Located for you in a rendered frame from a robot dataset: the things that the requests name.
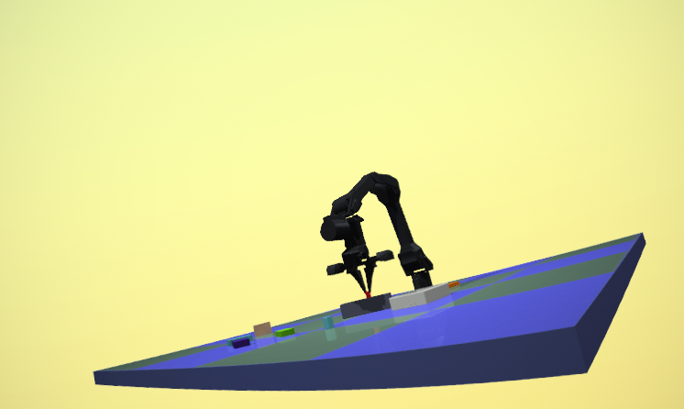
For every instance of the teal block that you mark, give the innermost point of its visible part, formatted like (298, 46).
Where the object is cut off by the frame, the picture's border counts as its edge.
(328, 322)

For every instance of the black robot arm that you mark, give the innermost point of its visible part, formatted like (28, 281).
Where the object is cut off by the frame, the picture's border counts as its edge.
(339, 226)

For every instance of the white shallow tray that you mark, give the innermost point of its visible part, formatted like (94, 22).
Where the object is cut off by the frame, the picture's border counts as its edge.
(419, 297)

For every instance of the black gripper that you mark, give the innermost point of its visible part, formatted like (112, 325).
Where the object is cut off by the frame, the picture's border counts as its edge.
(369, 262)

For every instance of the green rectangular block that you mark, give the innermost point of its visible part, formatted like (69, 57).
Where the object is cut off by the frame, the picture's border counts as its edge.
(285, 332)

